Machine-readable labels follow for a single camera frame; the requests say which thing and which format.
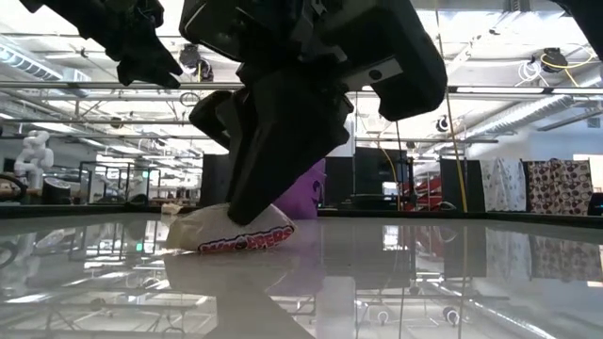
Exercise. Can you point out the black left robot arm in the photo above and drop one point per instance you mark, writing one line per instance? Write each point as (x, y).
(52, 11)

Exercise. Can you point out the black partition panel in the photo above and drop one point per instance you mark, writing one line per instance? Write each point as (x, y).
(214, 179)
(459, 183)
(372, 176)

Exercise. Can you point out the grey metal ceiling rail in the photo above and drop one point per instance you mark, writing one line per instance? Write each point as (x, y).
(47, 85)

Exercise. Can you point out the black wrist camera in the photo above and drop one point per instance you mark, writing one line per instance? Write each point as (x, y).
(405, 52)

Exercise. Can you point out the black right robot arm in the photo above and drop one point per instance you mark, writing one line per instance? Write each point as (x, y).
(584, 19)

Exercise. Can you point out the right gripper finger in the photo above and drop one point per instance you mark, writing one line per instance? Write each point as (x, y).
(282, 146)
(214, 117)

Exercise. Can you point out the white floral patterned cloth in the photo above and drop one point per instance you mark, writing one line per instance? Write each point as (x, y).
(503, 183)

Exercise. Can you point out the white building column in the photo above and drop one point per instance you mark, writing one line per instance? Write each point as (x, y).
(347, 141)

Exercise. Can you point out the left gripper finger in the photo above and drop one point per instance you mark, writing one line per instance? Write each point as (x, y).
(162, 61)
(141, 73)

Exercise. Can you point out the black aluminium table frame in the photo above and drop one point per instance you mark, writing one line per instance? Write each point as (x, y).
(70, 210)

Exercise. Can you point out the grey ventilation duct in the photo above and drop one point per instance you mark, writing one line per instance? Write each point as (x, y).
(532, 110)
(28, 63)

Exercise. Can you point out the small purple bucket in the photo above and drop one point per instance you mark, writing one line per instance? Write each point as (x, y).
(304, 193)

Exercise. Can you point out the dark dotted patterned cloth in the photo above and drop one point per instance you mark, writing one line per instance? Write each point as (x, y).
(560, 186)

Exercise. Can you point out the red machine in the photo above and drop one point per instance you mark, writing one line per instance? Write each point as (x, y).
(426, 190)

